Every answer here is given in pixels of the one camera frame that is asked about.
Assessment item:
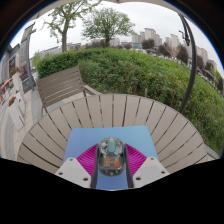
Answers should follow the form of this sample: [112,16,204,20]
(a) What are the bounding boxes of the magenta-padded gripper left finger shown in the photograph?
[54,143,100,190]

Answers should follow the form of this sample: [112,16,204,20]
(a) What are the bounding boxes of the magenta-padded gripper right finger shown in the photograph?
[123,143,170,190]

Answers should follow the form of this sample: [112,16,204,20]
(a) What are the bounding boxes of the transparent green computer mouse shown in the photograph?
[97,137,126,177]

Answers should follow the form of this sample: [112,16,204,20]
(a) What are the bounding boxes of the blue purple mouse pad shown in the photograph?
[62,125,160,191]

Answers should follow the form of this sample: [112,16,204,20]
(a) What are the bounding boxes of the large white flower planter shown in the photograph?
[7,96,26,131]

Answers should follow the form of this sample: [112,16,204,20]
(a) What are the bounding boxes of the brown slatted chair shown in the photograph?
[36,65,103,114]

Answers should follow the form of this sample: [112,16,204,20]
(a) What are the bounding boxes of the green hedge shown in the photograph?
[33,47,224,156]

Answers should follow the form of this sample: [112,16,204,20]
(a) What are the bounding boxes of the small white flower planter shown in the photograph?
[9,66,23,95]

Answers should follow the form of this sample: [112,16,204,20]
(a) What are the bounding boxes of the dark curved parasol pole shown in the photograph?
[178,13,198,114]

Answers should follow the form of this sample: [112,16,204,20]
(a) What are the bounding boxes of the tall grey sign pylon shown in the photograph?
[20,22,37,93]

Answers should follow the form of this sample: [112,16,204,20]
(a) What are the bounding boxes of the grey storefront building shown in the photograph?
[0,43,22,101]

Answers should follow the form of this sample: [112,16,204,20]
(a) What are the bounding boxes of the thin-crowned tree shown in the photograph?
[43,0,103,53]

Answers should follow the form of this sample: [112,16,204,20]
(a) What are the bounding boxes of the far high-rise buildings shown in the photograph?
[109,27,218,73]

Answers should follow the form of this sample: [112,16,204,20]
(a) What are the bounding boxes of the dense round-crowned tree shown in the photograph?
[81,7,136,48]

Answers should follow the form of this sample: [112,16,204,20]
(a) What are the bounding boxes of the beige parasol canopy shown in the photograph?
[106,0,174,6]

